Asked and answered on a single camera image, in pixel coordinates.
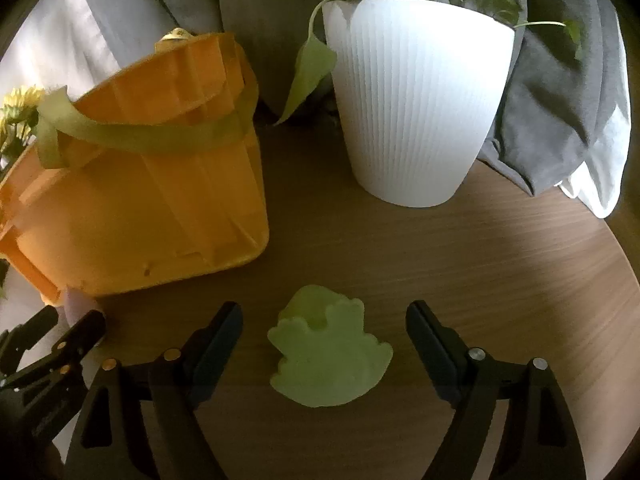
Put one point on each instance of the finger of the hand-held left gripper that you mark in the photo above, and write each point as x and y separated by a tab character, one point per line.
80	335
30	335

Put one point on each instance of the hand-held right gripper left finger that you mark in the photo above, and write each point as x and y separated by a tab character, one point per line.
220	347

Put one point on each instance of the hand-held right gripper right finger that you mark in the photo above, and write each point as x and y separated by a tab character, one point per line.
430	355

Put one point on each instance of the light green frog soft toy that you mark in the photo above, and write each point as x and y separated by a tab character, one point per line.
330	355

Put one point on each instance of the yellow storage basket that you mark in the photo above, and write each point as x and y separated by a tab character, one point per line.
150	210

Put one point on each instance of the artificial sunflower bouquet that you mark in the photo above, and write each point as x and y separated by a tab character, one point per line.
17	110

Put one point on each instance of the white ribbed plant pot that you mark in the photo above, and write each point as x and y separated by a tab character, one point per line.
420	110

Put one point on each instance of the white sheer curtain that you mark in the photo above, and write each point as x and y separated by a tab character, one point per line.
605	160
55	35

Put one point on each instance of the grey curtain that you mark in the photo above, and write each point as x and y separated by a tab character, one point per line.
550	110

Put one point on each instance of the green leafy plant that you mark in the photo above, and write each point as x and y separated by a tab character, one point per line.
310	70

